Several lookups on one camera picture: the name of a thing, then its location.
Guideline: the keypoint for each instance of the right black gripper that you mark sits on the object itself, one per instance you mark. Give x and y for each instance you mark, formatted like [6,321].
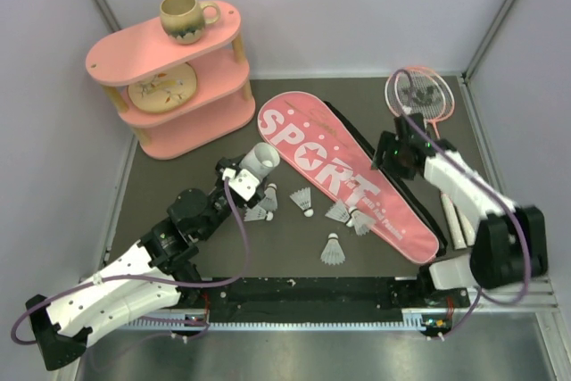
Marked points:
[386,143]

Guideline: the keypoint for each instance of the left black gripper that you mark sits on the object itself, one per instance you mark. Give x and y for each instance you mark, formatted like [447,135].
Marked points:
[224,163]

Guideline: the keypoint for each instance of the white shuttlecock tube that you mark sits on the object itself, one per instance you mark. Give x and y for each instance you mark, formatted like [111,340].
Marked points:
[252,161]

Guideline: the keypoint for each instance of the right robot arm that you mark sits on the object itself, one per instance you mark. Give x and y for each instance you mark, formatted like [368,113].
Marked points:
[510,245]

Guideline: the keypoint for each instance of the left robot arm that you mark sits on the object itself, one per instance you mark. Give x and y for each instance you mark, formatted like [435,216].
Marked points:
[156,272]

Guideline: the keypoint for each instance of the pink badminton racket left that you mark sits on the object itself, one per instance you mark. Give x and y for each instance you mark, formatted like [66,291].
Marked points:
[423,91]

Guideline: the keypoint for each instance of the pink badminton racket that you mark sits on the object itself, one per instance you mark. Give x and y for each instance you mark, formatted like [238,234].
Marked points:
[462,234]
[423,91]

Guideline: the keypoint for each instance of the pink badminton racket right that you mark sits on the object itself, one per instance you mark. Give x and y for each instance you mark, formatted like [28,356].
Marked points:
[462,234]

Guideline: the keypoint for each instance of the pink three-tier wooden shelf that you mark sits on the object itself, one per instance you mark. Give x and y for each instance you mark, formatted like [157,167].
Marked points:
[222,103]

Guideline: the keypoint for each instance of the pink sport racket bag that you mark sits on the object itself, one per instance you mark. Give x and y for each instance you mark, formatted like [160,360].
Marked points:
[317,143]

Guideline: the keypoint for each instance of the cream floral plate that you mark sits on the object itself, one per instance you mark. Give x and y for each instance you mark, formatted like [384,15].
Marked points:
[164,91]

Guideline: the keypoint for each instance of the beige ceramic mug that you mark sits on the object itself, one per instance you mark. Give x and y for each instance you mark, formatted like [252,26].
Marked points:
[185,21]

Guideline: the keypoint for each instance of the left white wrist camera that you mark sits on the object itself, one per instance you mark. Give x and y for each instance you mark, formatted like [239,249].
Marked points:
[242,182]

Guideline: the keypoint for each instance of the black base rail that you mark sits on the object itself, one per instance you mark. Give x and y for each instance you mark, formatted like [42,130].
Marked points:
[276,303]

